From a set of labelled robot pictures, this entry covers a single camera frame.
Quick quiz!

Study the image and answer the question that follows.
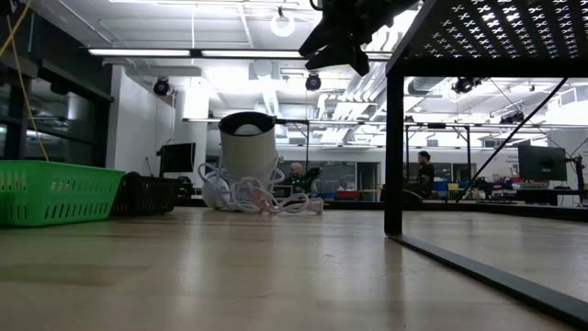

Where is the black computer monitor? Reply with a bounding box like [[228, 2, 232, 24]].
[[158, 142, 198, 175], [517, 144, 569, 183]]

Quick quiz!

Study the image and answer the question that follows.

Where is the white desk lamp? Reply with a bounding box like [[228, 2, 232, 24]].
[[201, 111, 279, 211]]

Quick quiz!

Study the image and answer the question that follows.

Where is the yellow hanging cable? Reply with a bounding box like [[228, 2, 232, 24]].
[[0, 0, 50, 162]]

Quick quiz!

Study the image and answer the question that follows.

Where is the person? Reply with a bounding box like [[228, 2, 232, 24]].
[[415, 150, 435, 200], [287, 161, 308, 185]]

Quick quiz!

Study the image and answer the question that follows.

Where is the green plastic basket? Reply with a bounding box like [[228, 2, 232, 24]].
[[0, 159, 125, 228]]

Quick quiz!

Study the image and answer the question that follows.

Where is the white lamp power cable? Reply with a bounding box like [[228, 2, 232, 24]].
[[197, 155, 325, 216]]

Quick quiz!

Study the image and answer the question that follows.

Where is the black perforated metal shelf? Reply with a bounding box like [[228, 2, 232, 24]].
[[383, 0, 588, 325]]

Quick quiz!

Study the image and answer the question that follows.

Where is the black plastic basket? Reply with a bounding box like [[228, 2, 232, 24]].
[[111, 171, 185, 217]]

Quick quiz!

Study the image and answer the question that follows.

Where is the white ring ceiling lamp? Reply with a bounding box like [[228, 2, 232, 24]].
[[269, 11, 296, 39]]

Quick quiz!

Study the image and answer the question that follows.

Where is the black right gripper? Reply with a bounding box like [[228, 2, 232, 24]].
[[298, 0, 420, 77]]

